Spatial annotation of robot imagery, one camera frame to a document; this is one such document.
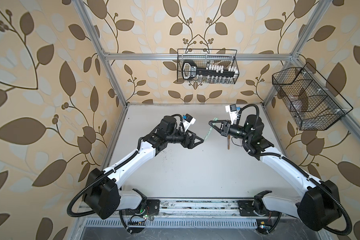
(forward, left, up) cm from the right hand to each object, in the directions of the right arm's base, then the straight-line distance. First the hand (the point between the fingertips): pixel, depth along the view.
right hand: (210, 124), depth 70 cm
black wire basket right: (+7, -52, +5) cm, 53 cm away
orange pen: (+8, -17, -30) cm, 36 cm away
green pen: (-3, +1, -3) cm, 4 cm away
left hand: (-4, +5, -5) cm, 8 cm away
